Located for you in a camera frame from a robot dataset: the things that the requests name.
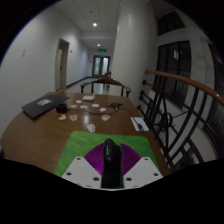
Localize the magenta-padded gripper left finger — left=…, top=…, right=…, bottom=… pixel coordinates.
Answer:
left=61, top=143, right=108, bottom=189

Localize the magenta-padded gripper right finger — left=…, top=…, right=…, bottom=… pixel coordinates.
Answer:
left=120, top=143, right=164, bottom=188

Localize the black computer mouse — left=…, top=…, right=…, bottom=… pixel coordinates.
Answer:
left=100, top=138, right=125, bottom=190

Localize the green mouse pad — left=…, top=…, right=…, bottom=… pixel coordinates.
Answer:
left=54, top=130, right=160, bottom=178

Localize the white patterned token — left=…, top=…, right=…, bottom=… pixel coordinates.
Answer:
left=85, top=123, right=97, bottom=134

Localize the white card with dark strip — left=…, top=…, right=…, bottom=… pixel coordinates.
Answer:
left=130, top=116, right=150, bottom=133

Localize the small black box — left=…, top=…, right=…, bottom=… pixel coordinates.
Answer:
left=55, top=103, right=69, bottom=115

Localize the black railing with wooden handrail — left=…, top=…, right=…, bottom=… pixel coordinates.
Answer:
left=136, top=69, right=224, bottom=173

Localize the black closed laptop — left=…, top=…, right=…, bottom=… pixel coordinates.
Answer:
left=20, top=93, right=71, bottom=120

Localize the wooden chair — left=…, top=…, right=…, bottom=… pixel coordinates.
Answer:
left=79, top=75, right=133, bottom=98

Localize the dark framed window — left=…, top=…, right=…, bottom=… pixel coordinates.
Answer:
left=154, top=40, right=193, bottom=110

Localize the glass double door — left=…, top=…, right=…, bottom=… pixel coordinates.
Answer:
left=92, top=55, right=112, bottom=79

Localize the pale side door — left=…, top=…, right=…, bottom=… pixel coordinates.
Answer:
left=54, top=37, right=71, bottom=92

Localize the black cable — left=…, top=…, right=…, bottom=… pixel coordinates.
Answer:
left=67, top=107, right=135, bottom=117

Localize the dark tangled cable end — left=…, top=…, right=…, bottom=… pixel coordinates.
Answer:
left=107, top=102, right=123, bottom=111

